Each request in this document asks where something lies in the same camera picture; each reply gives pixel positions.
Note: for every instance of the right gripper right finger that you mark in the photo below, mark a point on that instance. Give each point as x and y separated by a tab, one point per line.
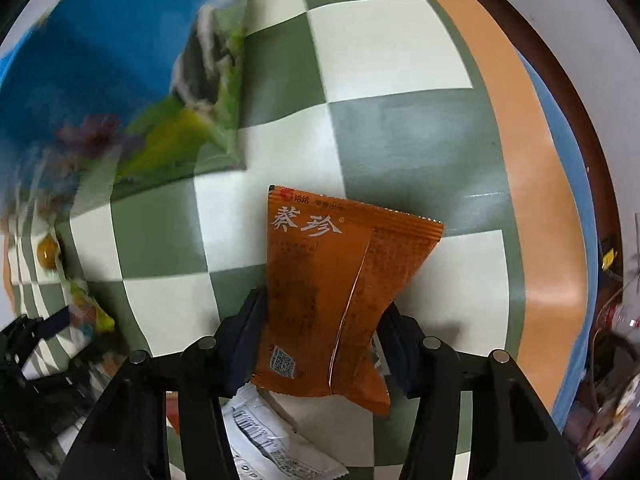
401	340

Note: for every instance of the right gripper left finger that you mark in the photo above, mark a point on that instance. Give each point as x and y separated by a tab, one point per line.
238	339

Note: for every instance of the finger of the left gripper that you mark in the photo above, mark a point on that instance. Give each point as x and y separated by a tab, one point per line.
24	334

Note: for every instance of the colourful candy balls bag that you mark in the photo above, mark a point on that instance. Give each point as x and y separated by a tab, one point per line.
87	319

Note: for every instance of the orange jelly cup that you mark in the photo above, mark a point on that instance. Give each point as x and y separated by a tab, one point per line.
49	253

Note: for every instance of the orange pastry snack pack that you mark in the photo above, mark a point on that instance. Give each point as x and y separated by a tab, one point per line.
333	267

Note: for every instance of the white grey snack pack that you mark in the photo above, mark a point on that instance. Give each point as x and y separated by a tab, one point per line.
266	447

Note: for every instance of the green white checkered mat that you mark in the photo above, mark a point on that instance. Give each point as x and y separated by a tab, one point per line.
420	106

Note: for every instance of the cardboard milk box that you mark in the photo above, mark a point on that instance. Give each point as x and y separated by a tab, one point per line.
104	99

